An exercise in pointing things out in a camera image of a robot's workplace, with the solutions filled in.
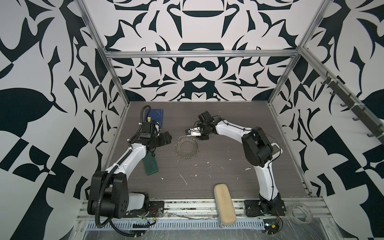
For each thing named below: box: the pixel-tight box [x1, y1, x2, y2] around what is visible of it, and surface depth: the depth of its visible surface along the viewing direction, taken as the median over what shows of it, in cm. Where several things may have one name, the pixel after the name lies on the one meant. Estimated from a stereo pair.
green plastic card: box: [142, 151, 159, 176], surface depth 88 cm
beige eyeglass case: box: [214, 183, 237, 226], surface depth 74 cm
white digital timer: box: [271, 142, 283, 160], surface depth 91 cm
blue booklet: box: [145, 108, 164, 130], surface depth 113 cm
